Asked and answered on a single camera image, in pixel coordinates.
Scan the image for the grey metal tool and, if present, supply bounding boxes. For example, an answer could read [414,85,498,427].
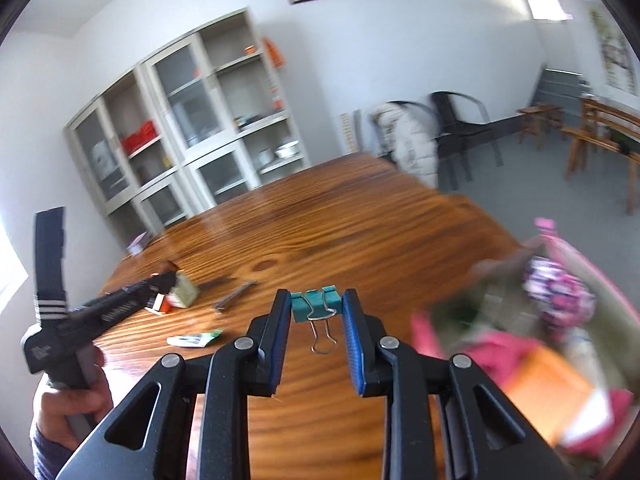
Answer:
[212,280,259,311]

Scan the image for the red items on shelf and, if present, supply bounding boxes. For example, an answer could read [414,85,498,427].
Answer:
[121,120,162,154]

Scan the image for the hanging scroll painting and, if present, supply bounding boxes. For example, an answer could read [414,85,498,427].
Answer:
[587,5,637,94]

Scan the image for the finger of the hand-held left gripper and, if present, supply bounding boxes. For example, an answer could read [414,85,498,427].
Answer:
[142,270,179,307]

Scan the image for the white puffer jacket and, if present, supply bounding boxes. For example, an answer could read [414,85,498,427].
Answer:
[374,102,441,189]

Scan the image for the beige box green top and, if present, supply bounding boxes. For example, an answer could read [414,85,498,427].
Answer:
[170,270,201,309]

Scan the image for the black metal chair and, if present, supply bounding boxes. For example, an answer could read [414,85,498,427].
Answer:
[369,101,442,188]
[431,91,504,191]

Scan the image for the white sachet green end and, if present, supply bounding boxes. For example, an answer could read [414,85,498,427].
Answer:
[167,329,224,349]

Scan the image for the person's left hand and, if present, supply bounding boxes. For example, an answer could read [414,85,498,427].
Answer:
[31,347,116,451]

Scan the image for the notched wooden stick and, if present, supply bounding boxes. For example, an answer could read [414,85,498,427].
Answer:
[340,112,357,154]

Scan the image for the wooden chair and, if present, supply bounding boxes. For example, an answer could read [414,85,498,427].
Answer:
[580,94,640,217]

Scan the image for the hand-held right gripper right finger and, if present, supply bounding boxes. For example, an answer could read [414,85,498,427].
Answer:
[341,287,576,480]

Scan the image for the leopard print sock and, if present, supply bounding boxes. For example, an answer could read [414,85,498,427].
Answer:
[522,255,597,329]

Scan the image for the grey stairs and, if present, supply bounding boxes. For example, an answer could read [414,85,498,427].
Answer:
[532,67,584,111]

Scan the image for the small green binder clip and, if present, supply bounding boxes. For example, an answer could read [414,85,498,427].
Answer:
[291,286,344,356]

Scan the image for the orange box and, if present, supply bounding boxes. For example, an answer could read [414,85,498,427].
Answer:
[504,347,614,449]

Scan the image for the orange hanging paper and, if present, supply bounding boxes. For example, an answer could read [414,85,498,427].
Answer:
[262,37,286,69]

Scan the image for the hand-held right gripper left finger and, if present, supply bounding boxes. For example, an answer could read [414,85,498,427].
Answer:
[55,287,293,480]

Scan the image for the bright large window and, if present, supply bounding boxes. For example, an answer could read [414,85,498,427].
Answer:
[0,212,29,307]

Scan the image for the white appliance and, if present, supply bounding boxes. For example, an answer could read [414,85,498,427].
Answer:
[92,142,121,181]

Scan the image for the person's left forearm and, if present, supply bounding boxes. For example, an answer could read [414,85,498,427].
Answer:
[29,422,77,480]

